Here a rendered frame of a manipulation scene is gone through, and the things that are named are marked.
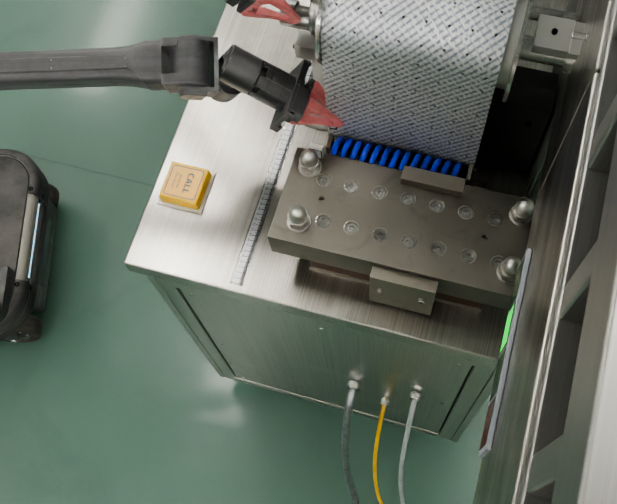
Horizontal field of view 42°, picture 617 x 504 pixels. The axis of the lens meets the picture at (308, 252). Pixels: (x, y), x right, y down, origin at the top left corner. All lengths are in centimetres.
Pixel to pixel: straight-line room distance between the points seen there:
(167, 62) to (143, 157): 133
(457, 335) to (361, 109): 39
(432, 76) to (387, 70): 6
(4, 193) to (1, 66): 111
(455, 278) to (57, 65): 65
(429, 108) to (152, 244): 53
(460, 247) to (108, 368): 134
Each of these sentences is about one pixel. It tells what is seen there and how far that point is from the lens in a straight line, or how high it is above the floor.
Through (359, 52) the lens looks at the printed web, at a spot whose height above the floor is 126.
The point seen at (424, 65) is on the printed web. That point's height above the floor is 126.
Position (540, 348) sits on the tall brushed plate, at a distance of 74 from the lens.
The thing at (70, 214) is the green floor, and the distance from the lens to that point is 251.
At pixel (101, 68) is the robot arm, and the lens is 120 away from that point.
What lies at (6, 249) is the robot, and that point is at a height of 24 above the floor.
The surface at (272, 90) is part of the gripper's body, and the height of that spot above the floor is 114.
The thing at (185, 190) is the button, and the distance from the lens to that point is 139.
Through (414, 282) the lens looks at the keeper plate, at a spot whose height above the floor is 102.
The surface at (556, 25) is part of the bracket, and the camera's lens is 109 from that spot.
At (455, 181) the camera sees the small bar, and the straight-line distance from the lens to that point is 123.
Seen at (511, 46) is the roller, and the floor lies 129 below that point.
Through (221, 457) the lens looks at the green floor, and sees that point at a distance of 219.
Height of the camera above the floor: 214
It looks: 68 degrees down
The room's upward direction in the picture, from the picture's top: 10 degrees counter-clockwise
